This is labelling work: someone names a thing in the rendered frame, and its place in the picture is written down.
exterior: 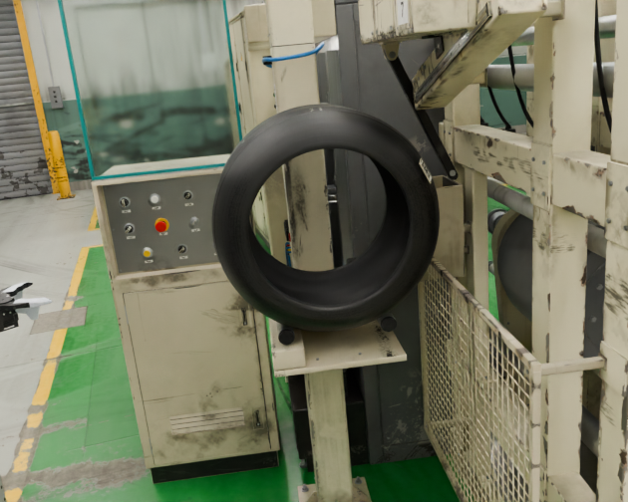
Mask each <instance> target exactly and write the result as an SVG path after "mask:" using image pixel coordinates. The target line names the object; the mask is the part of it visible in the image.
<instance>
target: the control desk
mask: <svg viewBox="0 0 628 502"><path fill-rule="evenodd" d="M223 168H224V166H222V167H212V168H203V169H193V170H183V171H174V172H164V173H155V174H145V175H136V176H126V177H117V178H107V179H98V180H94V181H92V182H91V184H92V189H93V194H94V199H95V205H96V210H97V215H98V220H99V225H100V231H101V236H102V241H103V246H104V251H105V257H106V262H107V267H108V272H109V277H110V279H112V280H111V281H110V282H111V287H112V292H113V297H114V302H115V308H116V313H117V318H118V323H119V328H120V334H121V339H122V344H123V349H124V355H125V360H126V365H127V370H128V375H129V381H130V386H131V391H132V396H133V401H134V407H135V412H136V417H137V422H138V428H139V433H140V438H141V443H142V448H143V454H144V459H145V464H146V468H150V469H151V474H152V479H153V484H157V483H164V482H171V481H177V480H184V479H191V478H198V477H205V476H213V475H220V474H227V473H234V472H241V471H248V470H255V469H263V468H270V467H277V466H279V462H278V450H280V443H279V432H278V421H277V409H276V399H275V391H274V382H273V374H272V366H271V358H270V350H269V342H268V334H267V325H266V317H265V315H263V314H261V313H260V312H259V311H257V310H256V309H255V308H253V307H252V306H251V305H250V304H249V303H247V302H246V301H245V300H244V299H243V298H242V297H241V296H240V295H239V293H238V292H237V291H236V290H235V289H234V287H233V286H232V285H231V283H230V282H229V280H228V279H227V277H226V275H225V273H224V271H223V269H222V267H221V265H220V263H219V260H218V257H217V254H216V251H215V247H214V242H213V236H212V208H213V202H214V197H215V193H216V189H217V185H218V181H219V179H220V176H221V173H222V171H223Z"/></svg>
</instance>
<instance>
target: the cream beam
mask: <svg viewBox="0 0 628 502"><path fill-rule="evenodd" d="M357 1H358V2H359V17H360V32H361V35H360V39H361V41H362V44H363V45H364V44H375V43H382V42H391V41H407V40H418V39H422V36H427V35H434V36H438V35H443V37H444V36H445V35H446V34H450V33H455V32H461V31H466V30H472V29H474V27H475V17H476V0H408V21H409V23H405V24H402V25H399V26H398V6H397V0H357Z"/></svg>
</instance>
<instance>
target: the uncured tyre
mask: <svg viewBox="0 0 628 502"><path fill-rule="evenodd" d="M313 108H324V109H325V111H317V112H310V113H309V112H308V110H307V109H313ZM246 138H247V140H246V141H245V142H244V143H242V142H243V141H244V140H245V139H246ZM326 148H340V149H348V150H353V151H356V152H360V153H362V154H365V155H367V156H368V157H369V158H370V159H371V160H372V162H373V163H374V164H375V166H376V167H377V169H378V171H379V173H380V175H381V178H382V180H383V184H384V188H385V194H386V210H385V216H384V220H383V223H382V226H381V228H380V231H379V233H378V235H377V236H376V238H375V240H374V241H373V242H372V244H371V245H370V246H369V247H368V249H367V250H366V251H365V252H364V253H362V254H361V255H360V256H359V257H358V258H356V259H355V260H353V261H351V262H350V263H348V264H346V265H344V266H341V267H339V268H335V269H332V270H327V271H304V270H299V269H295V268H292V267H290V266H287V265H285V264H283V263H281V262H280V261H278V260H277V259H275V258H274V257H273V256H271V255H270V254H269V253H268V252H267V251H266V250H265V249H264V248H263V246H262V245H261V244H260V242H259V241H258V239H257V238H256V236H255V234H254V232H253V229H252V227H251V223H250V219H249V217H250V212H251V208H252V205H253V203H254V200H255V198H256V196H257V194H258V192H259V190H260V188H261V187H262V185H263V184H264V183H265V181H266V180H267V179H268V178H269V177H270V175H271V174H272V173H273V172H274V171H276V170H277V169H278V168H279V167H280V166H282V165H283V164H284V163H286V162H287V161H289V160H291V159H292V158H294V157H296V156H299V155H301V154H303V153H306V152H310V151H313V150H318V149H326ZM420 159H423V158H422V156H421V155H420V154H419V152H418V151H417V150H416V148H415V147H414V146H413V145H412V144H411V143H410V142H409V141H408V140H407V139H406V138H405V137H404V136H403V135H402V134H401V133H400V132H399V131H397V130H396V129H395V128H393V127H392V126H390V125H388V124H387V123H385V122H383V121H381V120H379V119H377V118H375V117H373V116H370V115H367V114H365V113H362V112H359V111H357V110H354V109H350V108H347V107H342V106H336V105H331V106H330V105H325V104H318V105H306V106H301V107H296V108H292V109H289V110H286V111H283V112H281V113H278V114H276V115H274V116H272V117H270V118H268V119H267V120H265V121H264V122H262V123H261V124H259V125H257V126H256V127H255V128H254V129H252V130H251V131H250V132H249V133H248V134H247V135H246V136H245V137H244V138H243V139H242V140H241V141H240V143H239V144H238V145H237V146H236V148H235V149H234V150H233V152H232V153H231V155H230V157H229V158H228V160H227V162H226V164H225V166H224V168H223V171H222V173H221V176H220V179H219V181H218V185H217V189H216V193H215V197H214V202H213V208H212V236H213V242H214V247H215V251H216V254H217V257H218V260H219V263H220V265H221V267H222V269H223V271H224V273H225V275H226V277H227V279H228V280H229V282H230V283H231V285H232V286H233V287H234V289H235V290H236V291H237V292H238V293H239V295H240V296H241V297H242V298H243V299H244V300H245V301H246V302H247V303H249V304H250V305H251V306H252V307H253V308H255V309H256V310H257V311H259V312H260V313H261V314H263V315H265V316H266V317H268V318H270V319H272V320H273V321H275V322H278V323H280V324H282V325H285V326H288V327H291V328H295V329H299V330H304V331H310V332H337V331H344V330H349V329H353V328H357V327H360V326H363V325H365V324H368V323H370V322H373V321H375V320H377V319H379V318H380V317H382V316H384V315H386V314H387V313H389V312H390V311H392V310H393V309H394V308H396V307H397V306H398V305H399V304H400V303H402V302H403V301H404V300H405V299H406V298H407V297H408V296H409V295H410V294H411V293H412V291H413V290H414V289H415V288H416V286H417V285H418V284H419V282H420V281H421V279H422V278H423V276H424V275H425V273H426V271H427V269H428V267H429V265H430V263H431V261H432V258H433V255H434V252H435V249H436V245H437V241H438V236H439V228H440V209H439V200H438V195H437V190H436V187H435V183H434V180H433V178H432V182H431V183H429V181H428V179H427V177H426V175H425V174H424V172H423V170H422V168H421V166H420V165H419V163H420ZM423 162H424V164H425V166H426V168H427V169H428V170H429V168H428V167H427V165H426V163H425V161H424V160H423ZM429 172H430V171H429ZM430 174H431V173H430ZM431 176H432V175H431Z"/></svg>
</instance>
